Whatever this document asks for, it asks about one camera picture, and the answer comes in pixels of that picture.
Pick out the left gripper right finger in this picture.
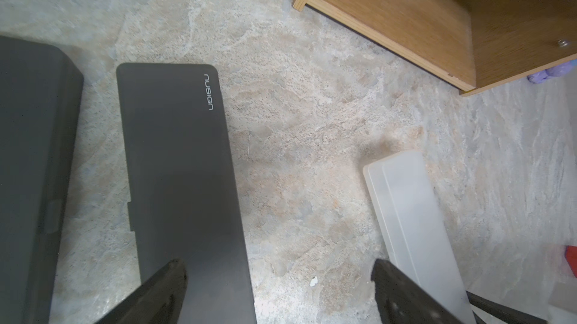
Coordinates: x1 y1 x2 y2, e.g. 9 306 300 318
371 259 461 323

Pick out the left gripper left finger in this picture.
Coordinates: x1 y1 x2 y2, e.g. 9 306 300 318
99 259 188 324

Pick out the frosted white pencil case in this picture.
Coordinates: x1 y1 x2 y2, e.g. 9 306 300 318
363 151 475 323

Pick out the right black pencil case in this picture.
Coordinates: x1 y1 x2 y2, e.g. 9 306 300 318
117 63 256 323

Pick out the black pencil case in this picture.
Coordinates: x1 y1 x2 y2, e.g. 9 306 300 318
1 37 84 323
117 63 256 323

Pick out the left black pencil case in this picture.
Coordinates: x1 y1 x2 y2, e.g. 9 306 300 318
1 37 84 323

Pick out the wooden three-tier shelf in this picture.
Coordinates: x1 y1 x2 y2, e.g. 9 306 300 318
293 0 576 96

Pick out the small red block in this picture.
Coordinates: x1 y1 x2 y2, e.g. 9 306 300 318
564 245 577 277

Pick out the small purple toy figure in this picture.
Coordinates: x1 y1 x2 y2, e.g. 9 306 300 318
527 60 577 84

